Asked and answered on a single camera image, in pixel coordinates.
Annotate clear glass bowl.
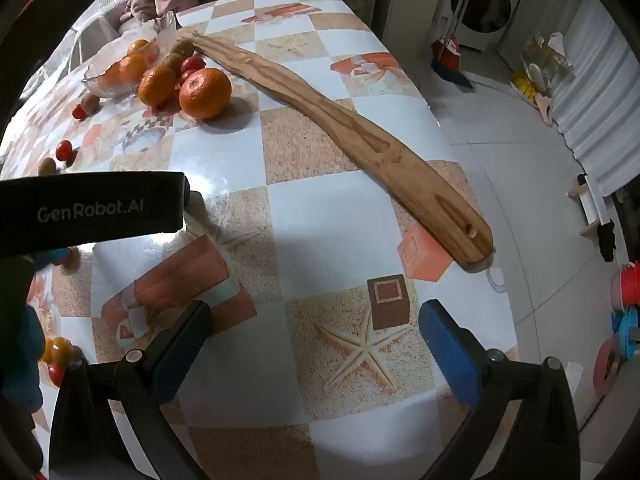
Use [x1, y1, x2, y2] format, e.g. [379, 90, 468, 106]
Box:
[81, 14, 178, 99]

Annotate grey corrugated panel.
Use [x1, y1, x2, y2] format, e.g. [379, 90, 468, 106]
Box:
[549, 0, 640, 197]

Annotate blue toy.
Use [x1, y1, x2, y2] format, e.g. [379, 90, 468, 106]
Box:
[611, 305, 640, 361]

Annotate small wooden stool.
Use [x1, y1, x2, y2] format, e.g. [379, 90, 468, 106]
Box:
[567, 173, 616, 237]

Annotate dark chair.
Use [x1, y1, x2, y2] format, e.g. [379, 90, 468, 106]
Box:
[0, 0, 99, 108]

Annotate large tangerine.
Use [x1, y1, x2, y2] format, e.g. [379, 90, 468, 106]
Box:
[178, 67, 233, 120]

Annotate yellow plastic object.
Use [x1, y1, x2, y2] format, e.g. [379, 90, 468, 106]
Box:
[509, 70, 544, 102]

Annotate long wooden board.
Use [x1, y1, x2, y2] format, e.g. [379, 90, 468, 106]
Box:
[176, 27, 495, 274]

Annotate clear plastic bags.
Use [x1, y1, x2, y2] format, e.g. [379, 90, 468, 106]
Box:
[520, 31, 576, 86]

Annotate red and white toy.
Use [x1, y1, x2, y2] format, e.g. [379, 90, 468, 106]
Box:
[609, 260, 640, 311]

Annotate pink slipper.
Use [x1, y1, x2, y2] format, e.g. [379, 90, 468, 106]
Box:
[534, 92, 556, 126]

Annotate black cloth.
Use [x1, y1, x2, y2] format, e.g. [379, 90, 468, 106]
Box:
[597, 219, 617, 262]

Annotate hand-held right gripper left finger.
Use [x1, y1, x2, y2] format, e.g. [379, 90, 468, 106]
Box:
[47, 300, 214, 480]

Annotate pink ring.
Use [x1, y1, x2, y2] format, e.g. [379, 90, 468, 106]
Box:
[592, 337, 624, 394]

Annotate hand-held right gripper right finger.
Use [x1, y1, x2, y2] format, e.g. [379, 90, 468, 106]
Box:
[419, 298, 583, 480]

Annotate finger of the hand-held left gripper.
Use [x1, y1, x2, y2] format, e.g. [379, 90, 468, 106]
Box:
[34, 247, 69, 267]

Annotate red and blue broom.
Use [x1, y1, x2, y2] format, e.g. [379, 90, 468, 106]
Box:
[430, 0, 485, 90]

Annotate medium tangerine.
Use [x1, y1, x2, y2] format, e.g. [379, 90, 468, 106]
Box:
[138, 65, 177, 107]

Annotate white washing machine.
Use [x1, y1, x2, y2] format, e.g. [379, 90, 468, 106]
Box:
[432, 0, 532, 54]

